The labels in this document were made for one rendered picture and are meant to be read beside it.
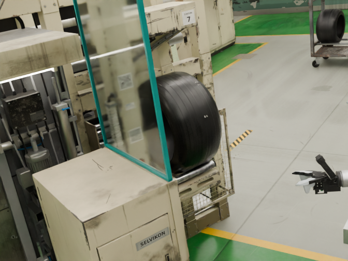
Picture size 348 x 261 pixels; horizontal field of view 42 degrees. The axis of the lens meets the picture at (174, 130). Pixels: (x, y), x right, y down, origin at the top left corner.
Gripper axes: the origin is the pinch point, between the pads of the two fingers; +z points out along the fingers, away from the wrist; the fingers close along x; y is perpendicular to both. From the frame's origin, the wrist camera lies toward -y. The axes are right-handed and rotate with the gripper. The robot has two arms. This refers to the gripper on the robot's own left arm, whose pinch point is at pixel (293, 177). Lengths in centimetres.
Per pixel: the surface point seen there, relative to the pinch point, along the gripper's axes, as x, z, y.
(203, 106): 36, 40, -29
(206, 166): 50, 44, 8
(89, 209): -53, 75, -13
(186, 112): 29, 48, -29
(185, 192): 40, 56, 19
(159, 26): 67, 63, -72
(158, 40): 82, 68, -64
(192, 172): 44, 51, 9
